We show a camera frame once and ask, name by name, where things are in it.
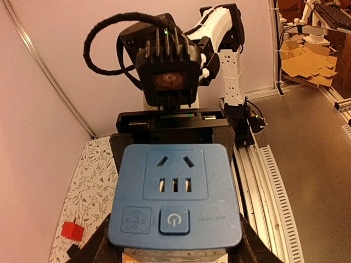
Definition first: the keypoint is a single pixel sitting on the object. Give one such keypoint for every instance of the left aluminium frame post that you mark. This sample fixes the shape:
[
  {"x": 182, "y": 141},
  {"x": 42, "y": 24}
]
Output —
[{"x": 45, "y": 70}]

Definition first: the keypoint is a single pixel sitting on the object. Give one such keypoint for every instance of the orange power strip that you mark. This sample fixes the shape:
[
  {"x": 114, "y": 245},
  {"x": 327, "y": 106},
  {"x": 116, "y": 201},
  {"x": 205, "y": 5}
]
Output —
[{"x": 143, "y": 255}]

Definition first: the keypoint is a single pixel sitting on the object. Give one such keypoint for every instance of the red cube socket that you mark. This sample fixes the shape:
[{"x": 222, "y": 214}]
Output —
[{"x": 72, "y": 231}]

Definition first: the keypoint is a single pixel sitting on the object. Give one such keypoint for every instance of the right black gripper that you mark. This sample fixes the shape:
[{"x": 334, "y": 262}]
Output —
[{"x": 182, "y": 127}]

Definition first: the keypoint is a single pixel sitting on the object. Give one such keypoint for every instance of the blue cube socket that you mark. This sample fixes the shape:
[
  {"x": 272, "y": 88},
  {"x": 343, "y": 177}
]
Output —
[{"x": 175, "y": 197}]

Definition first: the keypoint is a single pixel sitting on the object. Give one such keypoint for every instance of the cardboard pile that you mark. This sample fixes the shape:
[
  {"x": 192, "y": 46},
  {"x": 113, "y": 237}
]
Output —
[{"x": 307, "y": 62}]

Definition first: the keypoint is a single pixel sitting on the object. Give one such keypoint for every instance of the front aluminium rail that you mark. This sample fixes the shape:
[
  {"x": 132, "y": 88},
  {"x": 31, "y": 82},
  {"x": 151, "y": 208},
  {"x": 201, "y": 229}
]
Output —
[{"x": 304, "y": 171}]

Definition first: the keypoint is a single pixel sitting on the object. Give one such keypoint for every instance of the floral table mat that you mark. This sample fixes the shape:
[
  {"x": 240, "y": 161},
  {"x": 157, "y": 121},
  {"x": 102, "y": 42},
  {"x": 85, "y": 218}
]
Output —
[{"x": 90, "y": 196}]

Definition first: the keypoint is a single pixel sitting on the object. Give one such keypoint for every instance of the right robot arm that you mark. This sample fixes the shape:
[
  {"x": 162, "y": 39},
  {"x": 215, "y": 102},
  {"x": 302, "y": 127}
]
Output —
[{"x": 190, "y": 80}]

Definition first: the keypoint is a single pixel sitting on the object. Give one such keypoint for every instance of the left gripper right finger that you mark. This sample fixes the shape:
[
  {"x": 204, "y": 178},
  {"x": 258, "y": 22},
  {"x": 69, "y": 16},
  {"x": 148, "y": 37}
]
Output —
[{"x": 251, "y": 248}]

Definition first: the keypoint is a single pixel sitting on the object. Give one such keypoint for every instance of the black power adapter with cable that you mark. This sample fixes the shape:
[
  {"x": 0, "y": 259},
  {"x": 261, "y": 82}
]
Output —
[{"x": 74, "y": 249}]

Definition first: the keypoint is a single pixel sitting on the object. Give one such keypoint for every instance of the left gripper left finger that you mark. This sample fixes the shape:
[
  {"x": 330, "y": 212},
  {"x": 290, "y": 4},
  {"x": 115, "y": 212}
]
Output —
[{"x": 98, "y": 248}]

